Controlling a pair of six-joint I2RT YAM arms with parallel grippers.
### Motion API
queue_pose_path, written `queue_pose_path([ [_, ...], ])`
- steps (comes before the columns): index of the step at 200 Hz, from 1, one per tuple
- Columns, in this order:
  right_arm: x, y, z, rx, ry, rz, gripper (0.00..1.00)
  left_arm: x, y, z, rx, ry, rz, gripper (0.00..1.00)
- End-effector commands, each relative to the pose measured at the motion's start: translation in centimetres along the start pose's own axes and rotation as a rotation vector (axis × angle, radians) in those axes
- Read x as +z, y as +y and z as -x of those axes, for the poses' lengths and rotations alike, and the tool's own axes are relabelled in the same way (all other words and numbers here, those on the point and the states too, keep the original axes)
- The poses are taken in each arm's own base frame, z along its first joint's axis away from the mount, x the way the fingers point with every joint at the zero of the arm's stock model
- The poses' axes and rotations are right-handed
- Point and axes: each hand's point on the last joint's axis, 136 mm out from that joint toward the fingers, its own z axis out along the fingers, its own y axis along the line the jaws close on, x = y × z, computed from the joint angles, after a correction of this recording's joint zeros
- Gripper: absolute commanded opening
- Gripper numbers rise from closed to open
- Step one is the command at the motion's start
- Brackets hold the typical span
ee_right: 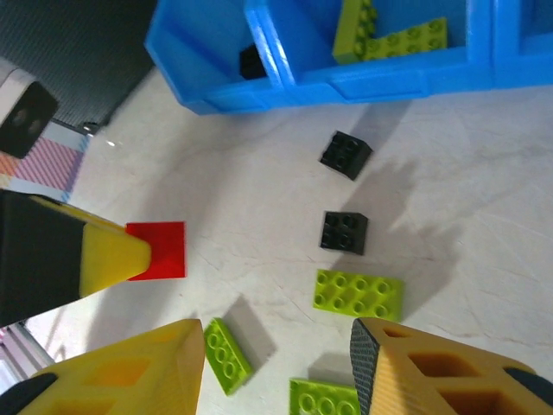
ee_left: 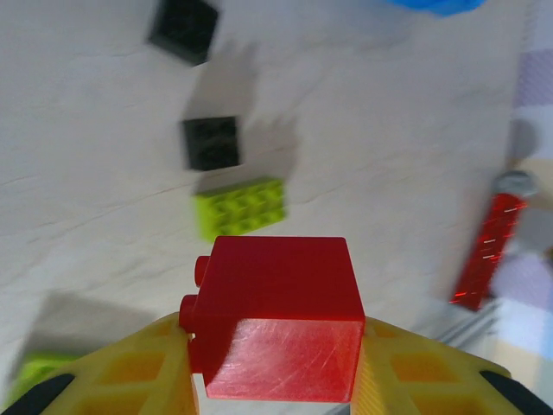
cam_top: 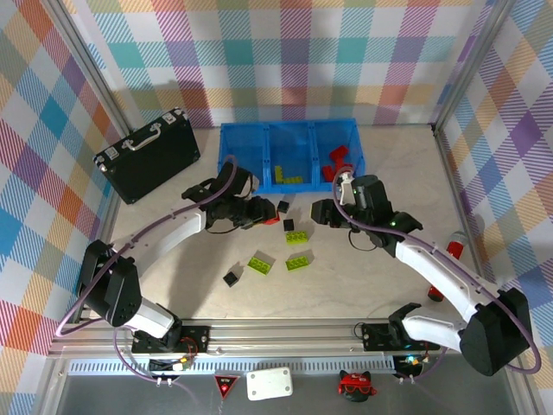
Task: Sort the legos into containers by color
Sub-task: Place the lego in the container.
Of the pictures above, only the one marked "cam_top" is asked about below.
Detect blue three-compartment bin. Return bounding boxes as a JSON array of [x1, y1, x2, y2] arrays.
[[218, 117, 368, 195]]

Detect black cat toy red glasses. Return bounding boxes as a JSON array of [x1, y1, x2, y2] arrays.
[[337, 369, 378, 403]]

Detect white plastic box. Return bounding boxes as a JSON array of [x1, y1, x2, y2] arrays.
[[245, 366, 295, 402]]

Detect red triangle sticker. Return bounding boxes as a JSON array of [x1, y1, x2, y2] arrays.
[[213, 374, 238, 399]]

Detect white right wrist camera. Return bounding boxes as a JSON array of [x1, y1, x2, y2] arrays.
[[338, 172, 355, 207]]

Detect aluminium side rail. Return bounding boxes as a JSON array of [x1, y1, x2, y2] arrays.
[[431, 127, 496, 319], [77, 129, 135, 323]]

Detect black briefcase silver handle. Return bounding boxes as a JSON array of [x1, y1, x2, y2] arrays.
[[93, 110, 202, 205]]

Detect aluminium frame rail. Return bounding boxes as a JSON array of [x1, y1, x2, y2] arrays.
[[47, 318, 524, 359]]

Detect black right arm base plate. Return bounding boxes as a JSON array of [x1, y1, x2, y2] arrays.
[[361, 322, 442, 351]]

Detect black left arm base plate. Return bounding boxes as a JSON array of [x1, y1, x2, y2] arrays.
[[131, 326, 212, 354]]

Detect grey slotted cable duct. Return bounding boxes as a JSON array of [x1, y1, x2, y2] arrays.
[[68, 356, 397, 376]]

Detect small controller board with wires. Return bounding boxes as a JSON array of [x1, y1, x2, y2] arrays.
[[149, 357, 194, 375], [393, 354, 427, 373]]

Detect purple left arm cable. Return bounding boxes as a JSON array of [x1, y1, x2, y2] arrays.
[[55, 154, 241, 399]]

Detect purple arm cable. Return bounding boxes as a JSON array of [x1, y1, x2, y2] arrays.
[[55, 154, 241, 399], [332, 170, 541, 384]]

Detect aluminium frame post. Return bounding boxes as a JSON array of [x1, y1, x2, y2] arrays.
[[45, 0, 135, 135], [430, 0, 518, 137]]

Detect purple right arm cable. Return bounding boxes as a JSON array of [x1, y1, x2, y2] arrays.
[[332, 170, 541, 384]]

